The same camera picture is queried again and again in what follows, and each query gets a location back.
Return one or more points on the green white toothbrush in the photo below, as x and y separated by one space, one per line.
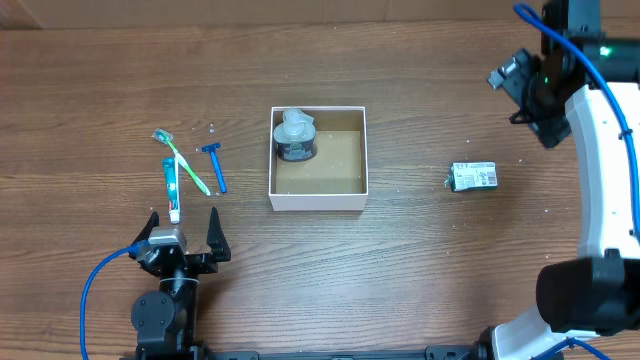
167 139

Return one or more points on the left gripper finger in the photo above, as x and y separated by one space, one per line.
141 243
216 239

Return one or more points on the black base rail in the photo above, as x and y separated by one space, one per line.
434 352

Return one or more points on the white open cardboard box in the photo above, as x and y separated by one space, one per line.
336 178

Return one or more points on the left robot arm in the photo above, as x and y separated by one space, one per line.
165 319

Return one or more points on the blue disposable razor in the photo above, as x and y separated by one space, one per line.
211 150

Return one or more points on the green toothpaste tube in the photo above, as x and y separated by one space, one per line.
171 173

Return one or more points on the clear pump soap bottle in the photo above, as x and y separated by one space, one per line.
295 136

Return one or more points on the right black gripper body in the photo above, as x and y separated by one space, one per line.
538 106

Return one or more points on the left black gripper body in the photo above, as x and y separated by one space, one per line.
199 264

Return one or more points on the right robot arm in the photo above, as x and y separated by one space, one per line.
583 85

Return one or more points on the green white soap bar packet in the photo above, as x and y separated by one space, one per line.
472 176

